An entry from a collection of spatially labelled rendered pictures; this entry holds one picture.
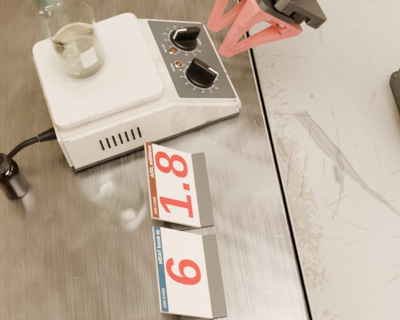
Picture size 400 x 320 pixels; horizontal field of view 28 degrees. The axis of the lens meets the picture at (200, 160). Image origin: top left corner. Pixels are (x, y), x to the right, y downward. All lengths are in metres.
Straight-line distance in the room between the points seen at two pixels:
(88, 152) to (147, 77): 0.10
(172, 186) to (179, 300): 0.13
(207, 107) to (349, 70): 0.18
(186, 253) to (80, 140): 0.16
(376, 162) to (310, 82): 0.13
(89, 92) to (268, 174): 0.21
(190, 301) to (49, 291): 0.15
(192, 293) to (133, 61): 0.25
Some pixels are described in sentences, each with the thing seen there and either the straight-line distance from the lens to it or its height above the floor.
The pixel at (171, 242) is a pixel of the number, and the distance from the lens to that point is 0.80.
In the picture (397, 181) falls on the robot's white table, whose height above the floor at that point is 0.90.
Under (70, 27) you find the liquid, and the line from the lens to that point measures 0.85.
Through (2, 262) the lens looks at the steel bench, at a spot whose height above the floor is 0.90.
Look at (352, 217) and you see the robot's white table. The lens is 0.84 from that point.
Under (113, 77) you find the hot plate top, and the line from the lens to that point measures 0.84.
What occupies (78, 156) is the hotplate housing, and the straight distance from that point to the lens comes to 0.86.
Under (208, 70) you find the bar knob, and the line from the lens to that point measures 0.86.
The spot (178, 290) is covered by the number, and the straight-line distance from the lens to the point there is 0.78.
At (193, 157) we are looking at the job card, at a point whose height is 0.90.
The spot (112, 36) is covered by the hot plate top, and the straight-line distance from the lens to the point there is 0.88.
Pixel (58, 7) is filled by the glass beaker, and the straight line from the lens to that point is 0.83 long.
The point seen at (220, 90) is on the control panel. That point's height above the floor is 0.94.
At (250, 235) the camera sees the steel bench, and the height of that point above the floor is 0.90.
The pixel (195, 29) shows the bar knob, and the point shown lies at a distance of 0.91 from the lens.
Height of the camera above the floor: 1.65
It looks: 58 degrees down
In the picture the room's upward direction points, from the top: 11 degrees counter-clockwise
